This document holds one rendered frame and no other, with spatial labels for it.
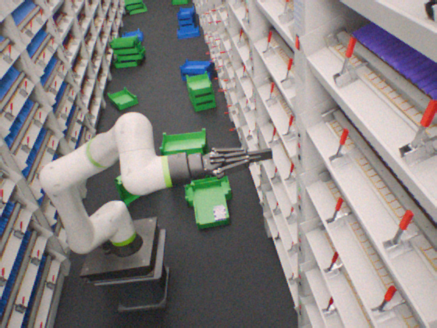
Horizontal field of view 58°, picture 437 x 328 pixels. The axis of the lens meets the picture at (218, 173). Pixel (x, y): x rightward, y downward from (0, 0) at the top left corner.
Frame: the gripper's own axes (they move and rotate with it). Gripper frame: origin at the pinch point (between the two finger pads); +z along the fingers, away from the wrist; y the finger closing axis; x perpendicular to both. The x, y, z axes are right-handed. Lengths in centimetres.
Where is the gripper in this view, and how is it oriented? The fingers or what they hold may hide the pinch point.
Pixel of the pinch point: (260, 155)
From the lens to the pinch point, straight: 114.4
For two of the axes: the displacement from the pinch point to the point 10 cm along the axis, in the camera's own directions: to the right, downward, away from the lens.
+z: 9.8, -1.7, 0.2
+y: 1.3, 6.0, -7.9
